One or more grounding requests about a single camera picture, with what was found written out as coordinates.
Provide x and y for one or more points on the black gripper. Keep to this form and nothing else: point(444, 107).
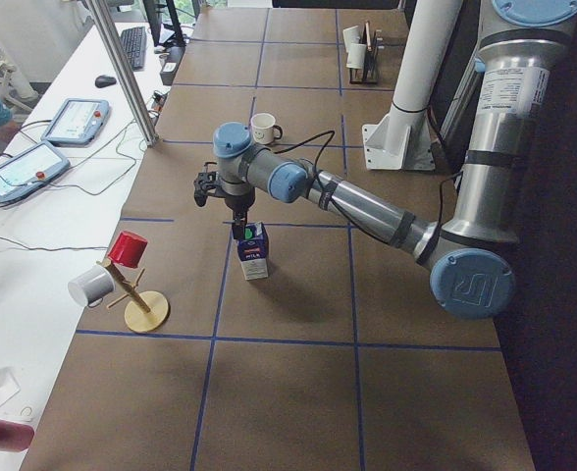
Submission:
point(238, 200)

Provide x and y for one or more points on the blue white milk carton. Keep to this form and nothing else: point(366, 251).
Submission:
point(253, 251)

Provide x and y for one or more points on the white smiley face mug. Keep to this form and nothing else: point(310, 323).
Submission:
point(265, 129)

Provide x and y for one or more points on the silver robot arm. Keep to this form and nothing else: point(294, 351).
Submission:
point(518, 44)

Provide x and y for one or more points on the red cup on stand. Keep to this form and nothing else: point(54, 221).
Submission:
point(127, 250)

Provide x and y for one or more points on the wooden mug tree stand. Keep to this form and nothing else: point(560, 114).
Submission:
point(145, 311)

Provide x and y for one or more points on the white mug on stand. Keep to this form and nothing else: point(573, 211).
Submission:
point(91, 286)

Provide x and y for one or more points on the teach pendant far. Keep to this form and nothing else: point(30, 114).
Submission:
point(77, 123)

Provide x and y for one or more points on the teach pendant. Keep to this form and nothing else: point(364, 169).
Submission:
point(31, 170)
point(77, 123)

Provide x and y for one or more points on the black computer mouse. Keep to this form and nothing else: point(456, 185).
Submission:
point(103, 81)

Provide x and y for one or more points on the white HOME mug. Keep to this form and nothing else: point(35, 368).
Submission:
point(356, 54)

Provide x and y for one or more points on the black keyboard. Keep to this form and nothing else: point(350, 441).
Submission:
point(133, 41)

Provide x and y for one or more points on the teach pendant near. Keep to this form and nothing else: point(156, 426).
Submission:
point(31, 170)

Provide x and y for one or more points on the white ribbed mug left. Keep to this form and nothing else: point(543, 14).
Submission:
point(352, 35)

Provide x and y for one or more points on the red bottle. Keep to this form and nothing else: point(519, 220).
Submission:
point(15, 437)

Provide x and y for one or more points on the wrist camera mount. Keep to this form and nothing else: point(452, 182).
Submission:
point(206, 185)

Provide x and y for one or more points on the aluminium frame post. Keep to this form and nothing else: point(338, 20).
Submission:
point(110, 37)

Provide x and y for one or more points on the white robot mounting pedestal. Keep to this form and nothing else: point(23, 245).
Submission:
point(401, 140)

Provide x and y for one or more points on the black wire mug rack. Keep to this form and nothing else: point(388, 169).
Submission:
point(369, 74)

